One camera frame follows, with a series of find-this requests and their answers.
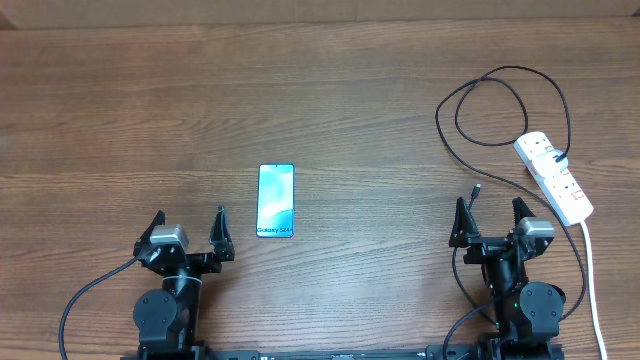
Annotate white power strip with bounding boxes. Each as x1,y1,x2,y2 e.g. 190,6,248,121
514,132,594,226

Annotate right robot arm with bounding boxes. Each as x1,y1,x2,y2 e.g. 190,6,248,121
449,197,566,359

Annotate Samsung Galaxy smartphone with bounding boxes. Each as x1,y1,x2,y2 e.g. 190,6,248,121
256,163,295,238

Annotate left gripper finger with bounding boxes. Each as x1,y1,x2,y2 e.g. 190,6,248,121
140,210,165,244
209,206,235,262

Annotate white power strip cord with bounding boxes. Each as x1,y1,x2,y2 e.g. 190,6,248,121
579,221,609,360

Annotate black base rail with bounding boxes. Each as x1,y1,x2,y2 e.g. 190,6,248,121
119,343,566,360

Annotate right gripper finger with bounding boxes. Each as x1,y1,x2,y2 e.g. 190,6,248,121
512,197,536,233
449,197,480,248

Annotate white charger plug adapter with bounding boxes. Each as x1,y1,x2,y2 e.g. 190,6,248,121
529,149,569,179

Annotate black USB charging cable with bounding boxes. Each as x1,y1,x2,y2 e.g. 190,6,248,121
434,65,588,323

